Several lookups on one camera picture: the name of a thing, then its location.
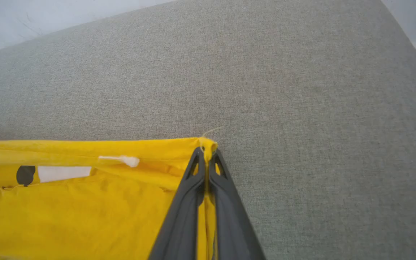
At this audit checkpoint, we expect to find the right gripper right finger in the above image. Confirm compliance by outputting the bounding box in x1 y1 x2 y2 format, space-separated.
208 149 267 260

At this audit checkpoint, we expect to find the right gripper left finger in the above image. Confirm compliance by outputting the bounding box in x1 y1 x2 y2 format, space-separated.
148 147 207 260

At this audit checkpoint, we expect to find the yellow shirt with white patches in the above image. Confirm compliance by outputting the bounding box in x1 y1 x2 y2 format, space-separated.
0 131 218 260

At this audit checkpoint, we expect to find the grey fabric sofa cushion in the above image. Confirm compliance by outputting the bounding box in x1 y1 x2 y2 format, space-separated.
0 0 416 260

